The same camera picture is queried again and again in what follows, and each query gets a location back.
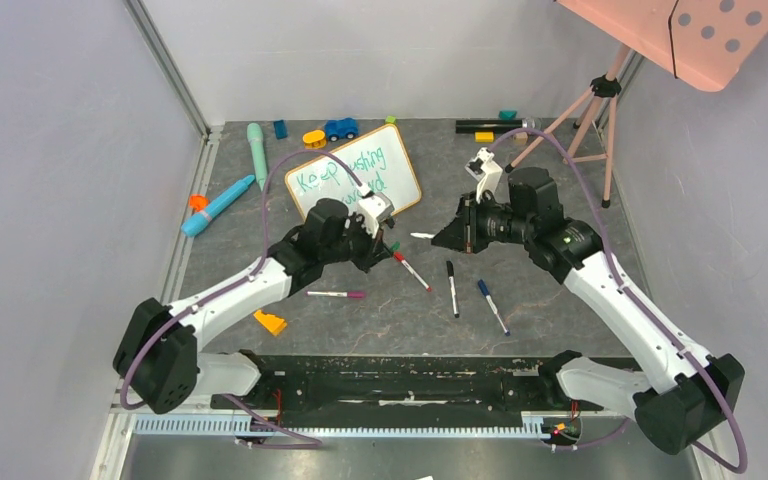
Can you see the pink perforated panel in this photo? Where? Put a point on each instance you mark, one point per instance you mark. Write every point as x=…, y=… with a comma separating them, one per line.
x=701, y=42

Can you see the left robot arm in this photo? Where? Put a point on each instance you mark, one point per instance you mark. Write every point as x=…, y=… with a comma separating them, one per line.
x=161, y=358

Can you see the teal small block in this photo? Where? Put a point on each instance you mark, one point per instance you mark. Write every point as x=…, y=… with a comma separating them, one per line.
x=507, y=114

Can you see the mint green toy pen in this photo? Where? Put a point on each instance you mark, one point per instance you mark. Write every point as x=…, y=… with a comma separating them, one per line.
x=255, y=138

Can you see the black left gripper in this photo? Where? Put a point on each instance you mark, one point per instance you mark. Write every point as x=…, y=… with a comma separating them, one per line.
x=375, y=249

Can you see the yellow oval toy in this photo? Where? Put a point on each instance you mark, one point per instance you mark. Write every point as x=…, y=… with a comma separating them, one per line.
x=315, y=139

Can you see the black cylinder tube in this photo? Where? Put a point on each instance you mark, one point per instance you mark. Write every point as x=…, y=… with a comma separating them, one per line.
x=496, y=126

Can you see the orange small toy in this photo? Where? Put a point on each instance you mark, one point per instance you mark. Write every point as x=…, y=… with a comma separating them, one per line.
x=198, y=203

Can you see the tan wooden cube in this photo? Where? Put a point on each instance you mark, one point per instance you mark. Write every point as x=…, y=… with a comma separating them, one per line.
x=521, y=139

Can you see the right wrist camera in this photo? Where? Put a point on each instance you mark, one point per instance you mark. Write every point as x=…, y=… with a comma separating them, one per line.
x=486, y=171

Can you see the blue capped marker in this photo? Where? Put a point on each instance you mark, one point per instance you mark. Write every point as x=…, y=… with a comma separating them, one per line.
x=492, y=305

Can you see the black capped marker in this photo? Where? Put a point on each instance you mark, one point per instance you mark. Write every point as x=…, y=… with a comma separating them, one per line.
x=452, y=287

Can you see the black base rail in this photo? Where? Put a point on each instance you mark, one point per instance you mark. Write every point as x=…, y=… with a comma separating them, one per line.
x=359, y=391

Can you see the light blue toy pen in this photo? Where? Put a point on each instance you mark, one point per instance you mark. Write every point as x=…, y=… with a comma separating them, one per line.
x=198, y=221

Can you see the red capped marker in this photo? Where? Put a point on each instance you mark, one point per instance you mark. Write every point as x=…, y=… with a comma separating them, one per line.
x=403, y=261

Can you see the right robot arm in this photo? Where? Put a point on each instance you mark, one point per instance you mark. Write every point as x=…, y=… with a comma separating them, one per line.
x=681, y=391

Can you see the white cable duct strip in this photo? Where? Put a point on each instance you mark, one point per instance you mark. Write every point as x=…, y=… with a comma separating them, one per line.
x=243, y=426

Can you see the white board orange frame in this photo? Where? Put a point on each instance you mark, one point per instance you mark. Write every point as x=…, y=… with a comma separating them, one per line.
x=378, y=158

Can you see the blue toy car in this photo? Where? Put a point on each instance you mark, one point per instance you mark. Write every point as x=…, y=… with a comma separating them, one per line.
x=346, y=128

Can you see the pink tripod stand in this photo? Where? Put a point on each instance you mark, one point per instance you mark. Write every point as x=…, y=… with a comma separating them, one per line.
x=603, y=91

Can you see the dark blue small brick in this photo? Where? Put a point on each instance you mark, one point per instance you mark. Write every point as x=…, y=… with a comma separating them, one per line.
x=280, y=129

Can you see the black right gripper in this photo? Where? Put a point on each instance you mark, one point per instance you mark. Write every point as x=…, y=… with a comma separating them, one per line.
x=467, y=225

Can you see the yellow toy wedge block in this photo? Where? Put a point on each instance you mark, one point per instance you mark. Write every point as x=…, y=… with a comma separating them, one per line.
x=274, y=324

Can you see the yellow small brick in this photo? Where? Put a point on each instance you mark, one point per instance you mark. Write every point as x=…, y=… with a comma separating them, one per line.
x=484, y=137

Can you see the purple capped marker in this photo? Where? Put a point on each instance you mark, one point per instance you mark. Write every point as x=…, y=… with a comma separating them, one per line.
x=337, y=294

